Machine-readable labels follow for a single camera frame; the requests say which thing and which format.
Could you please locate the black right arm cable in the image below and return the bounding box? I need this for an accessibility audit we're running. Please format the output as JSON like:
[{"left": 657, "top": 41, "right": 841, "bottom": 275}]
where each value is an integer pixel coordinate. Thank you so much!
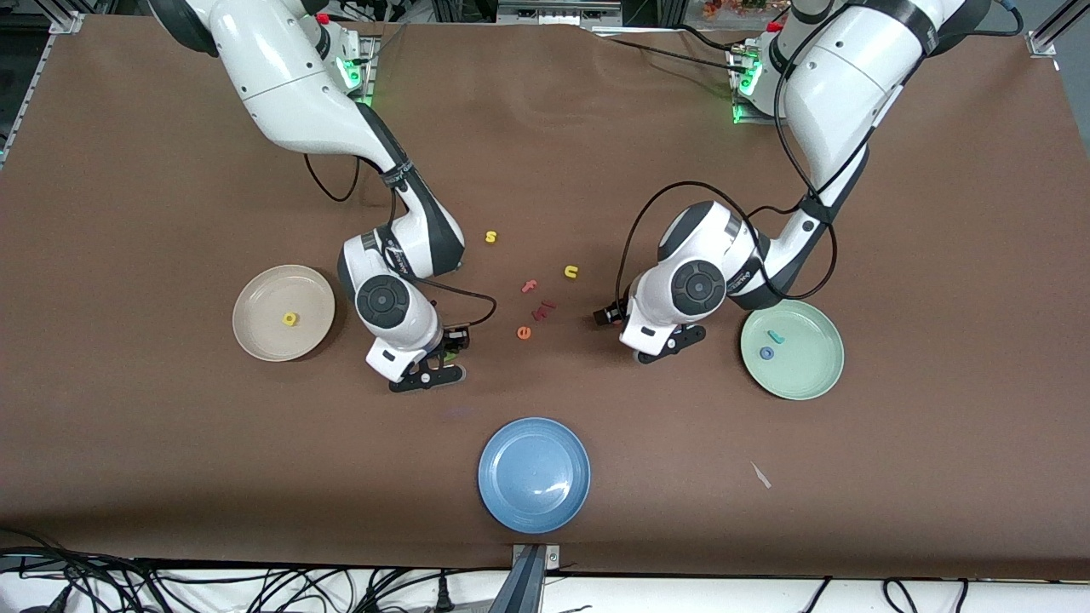
[{"left": 303, "top": 152, "right": 498, "bottom": 331}]

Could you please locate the brown table cover sheet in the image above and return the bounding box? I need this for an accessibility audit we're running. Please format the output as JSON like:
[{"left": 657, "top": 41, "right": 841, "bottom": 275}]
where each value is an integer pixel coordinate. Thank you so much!
[{"left": 0, "top": 15, "right": 1090, "bottom": 581}]

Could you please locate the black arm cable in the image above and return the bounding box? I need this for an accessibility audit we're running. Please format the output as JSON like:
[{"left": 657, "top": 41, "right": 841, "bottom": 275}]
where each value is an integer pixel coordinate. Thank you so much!
[
  {"left": 303, "top": 152, "right": 498, "bottom": 331},
  {"left": 615, "top": 4, "right": 1024, "bottom": 309}
]

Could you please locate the aluminium frame rail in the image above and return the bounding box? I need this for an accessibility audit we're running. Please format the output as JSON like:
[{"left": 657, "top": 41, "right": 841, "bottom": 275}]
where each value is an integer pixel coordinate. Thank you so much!
[{"left": 0, "top": 34, "right": 56, "bottom": 167}]

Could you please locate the grey device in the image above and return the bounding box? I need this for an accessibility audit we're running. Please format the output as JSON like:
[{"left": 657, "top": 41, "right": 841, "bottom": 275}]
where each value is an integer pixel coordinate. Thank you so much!
[{"left": 496, "top": 0, "right": 624, "bottom": 25}]

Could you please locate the blue plate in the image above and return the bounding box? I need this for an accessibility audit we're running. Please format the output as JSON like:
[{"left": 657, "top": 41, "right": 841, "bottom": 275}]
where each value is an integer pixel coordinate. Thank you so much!
[{"left": 478, "top": 416, "right": 592, "bottom": 535}]

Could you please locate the pale green plate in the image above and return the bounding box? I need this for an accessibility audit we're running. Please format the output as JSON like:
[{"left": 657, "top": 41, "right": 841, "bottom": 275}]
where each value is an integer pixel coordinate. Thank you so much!
[{"left": 740, "top": 299, "right": 846, "bottom": 401}]

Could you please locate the looped black cable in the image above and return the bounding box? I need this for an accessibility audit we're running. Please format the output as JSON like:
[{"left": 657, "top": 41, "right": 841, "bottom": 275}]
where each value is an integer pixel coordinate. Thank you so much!
[{"left": 881, "top": 577, "right": 921, "bottom": 613}]

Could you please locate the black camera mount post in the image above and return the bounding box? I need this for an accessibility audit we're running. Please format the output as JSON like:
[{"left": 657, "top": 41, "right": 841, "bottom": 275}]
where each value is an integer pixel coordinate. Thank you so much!
[{"left": 490, "top": 543, "right": 563, "bottom": 613}]

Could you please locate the beige plate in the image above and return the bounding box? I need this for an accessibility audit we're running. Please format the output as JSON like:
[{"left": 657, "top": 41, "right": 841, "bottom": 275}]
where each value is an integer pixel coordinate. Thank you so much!
[{"left": 232, "top": 265, "right": 336, "bottom": 363}]

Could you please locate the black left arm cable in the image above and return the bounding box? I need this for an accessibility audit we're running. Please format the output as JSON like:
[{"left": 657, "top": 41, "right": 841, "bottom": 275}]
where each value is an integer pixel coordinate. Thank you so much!
[{"left": 615, "top": 4, "right": 1024, "bottom": 309}]

